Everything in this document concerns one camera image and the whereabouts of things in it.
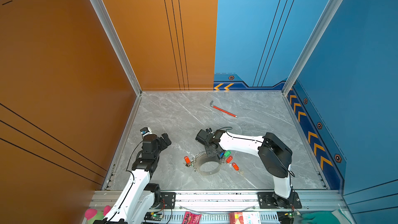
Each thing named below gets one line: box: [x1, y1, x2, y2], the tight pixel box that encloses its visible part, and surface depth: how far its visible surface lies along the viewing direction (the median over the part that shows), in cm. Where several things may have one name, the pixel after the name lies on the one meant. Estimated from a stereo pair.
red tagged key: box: [231, 162, 240, 172], surface depth 86 cm
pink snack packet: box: [181, 211, 203, 224], surface depth 70 cm
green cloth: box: [300, 211, 340, 224], surface depth 69 cm
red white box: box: [229, 211, 262, 224], surface depth 67 cm
